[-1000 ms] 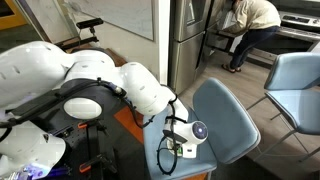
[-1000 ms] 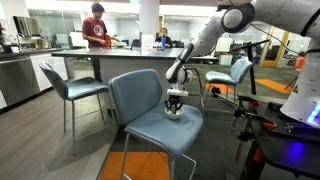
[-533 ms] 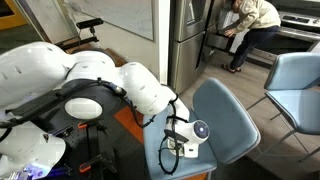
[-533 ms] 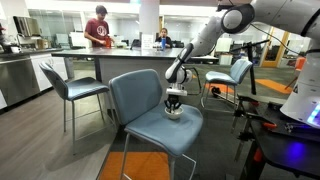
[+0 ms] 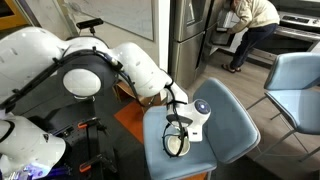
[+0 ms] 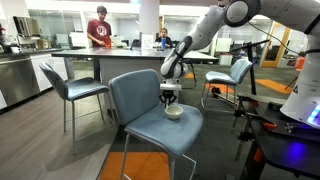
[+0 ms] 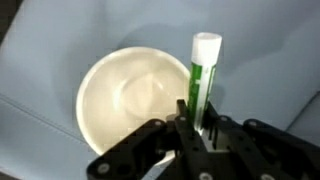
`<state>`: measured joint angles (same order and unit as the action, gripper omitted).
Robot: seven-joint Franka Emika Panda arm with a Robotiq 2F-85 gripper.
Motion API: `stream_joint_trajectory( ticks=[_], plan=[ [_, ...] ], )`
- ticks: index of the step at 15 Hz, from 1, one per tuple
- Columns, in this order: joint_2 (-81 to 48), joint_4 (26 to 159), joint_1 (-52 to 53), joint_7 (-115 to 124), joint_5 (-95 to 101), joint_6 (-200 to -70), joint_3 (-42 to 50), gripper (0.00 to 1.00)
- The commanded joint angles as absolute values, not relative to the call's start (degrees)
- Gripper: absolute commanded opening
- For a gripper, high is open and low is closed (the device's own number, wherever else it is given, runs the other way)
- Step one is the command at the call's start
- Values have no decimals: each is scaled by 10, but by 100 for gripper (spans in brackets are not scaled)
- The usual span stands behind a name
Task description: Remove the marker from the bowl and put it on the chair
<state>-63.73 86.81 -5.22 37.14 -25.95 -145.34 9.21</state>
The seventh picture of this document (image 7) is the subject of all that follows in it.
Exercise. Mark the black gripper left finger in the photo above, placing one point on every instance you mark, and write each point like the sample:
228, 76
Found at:
150, 146

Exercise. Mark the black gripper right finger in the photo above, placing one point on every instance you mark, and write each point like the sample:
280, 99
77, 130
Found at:
260, 150

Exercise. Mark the green and white marker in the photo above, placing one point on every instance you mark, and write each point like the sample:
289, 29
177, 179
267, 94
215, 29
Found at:
204, 66

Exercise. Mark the white round bowl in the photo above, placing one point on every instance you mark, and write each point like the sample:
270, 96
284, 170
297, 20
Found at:
133, 90

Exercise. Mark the blue upholstered chair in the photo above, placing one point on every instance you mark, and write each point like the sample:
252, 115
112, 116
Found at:
50, 50

